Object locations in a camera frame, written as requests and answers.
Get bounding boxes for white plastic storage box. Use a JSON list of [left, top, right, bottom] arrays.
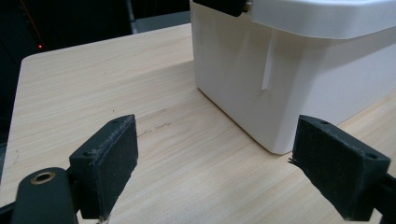
[[190, 0, 396, 156]]

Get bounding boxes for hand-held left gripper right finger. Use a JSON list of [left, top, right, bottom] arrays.
[[288, 114, 392, 222]]

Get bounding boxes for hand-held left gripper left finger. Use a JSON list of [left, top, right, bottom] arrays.
[[68, 114, 139, 220]]

